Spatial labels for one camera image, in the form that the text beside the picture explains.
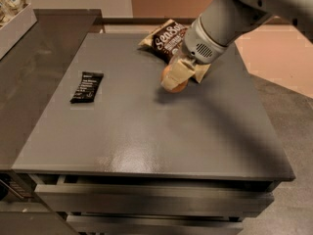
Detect dark grey side counter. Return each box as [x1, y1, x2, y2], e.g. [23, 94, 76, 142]
[0, 9, 102, 171]

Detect brown sea salt chip bag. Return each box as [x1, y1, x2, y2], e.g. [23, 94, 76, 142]
[139, 19, 197, 67]

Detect orange fruit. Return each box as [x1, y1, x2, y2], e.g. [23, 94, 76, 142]
[160, 66, 188, 93]

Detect grey cardboard snack box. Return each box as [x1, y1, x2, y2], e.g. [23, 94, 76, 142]
[0, 4, 37, 60]

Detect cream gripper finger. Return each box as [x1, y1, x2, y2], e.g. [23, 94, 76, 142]
[160, 59, 195, 90]
[193, 64, 210, 83]

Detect black snack bar wrapper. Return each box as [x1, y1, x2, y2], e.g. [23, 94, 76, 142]
[70, 71, 104, 104]

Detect white snack bags in box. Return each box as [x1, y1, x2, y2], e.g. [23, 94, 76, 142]
[0, 0, 26, 27]

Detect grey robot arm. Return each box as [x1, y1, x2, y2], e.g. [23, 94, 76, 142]
[161, 0, 313, 91]

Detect grey drawer cabinet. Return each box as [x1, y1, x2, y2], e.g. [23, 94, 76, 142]
[14, 33, 294, 235]

